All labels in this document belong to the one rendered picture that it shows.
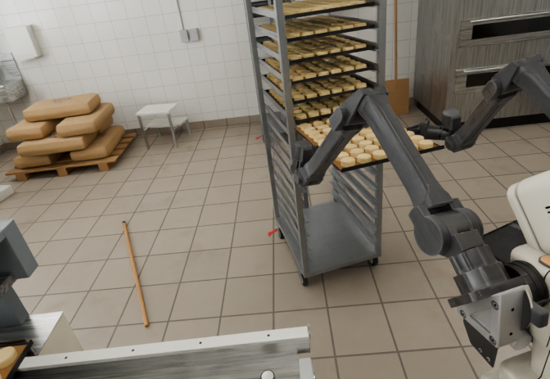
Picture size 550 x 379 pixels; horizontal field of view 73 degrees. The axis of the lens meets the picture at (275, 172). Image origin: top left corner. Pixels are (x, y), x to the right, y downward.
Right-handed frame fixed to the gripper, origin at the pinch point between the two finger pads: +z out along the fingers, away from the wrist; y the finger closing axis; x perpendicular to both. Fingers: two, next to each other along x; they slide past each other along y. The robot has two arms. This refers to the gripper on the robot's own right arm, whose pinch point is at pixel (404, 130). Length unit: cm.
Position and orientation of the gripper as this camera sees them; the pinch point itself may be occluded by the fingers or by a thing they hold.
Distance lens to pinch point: 165.9
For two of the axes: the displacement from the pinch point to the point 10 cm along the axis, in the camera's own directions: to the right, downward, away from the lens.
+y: -1.3, -8.9, -4.5
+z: -8.6, -1.3, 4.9
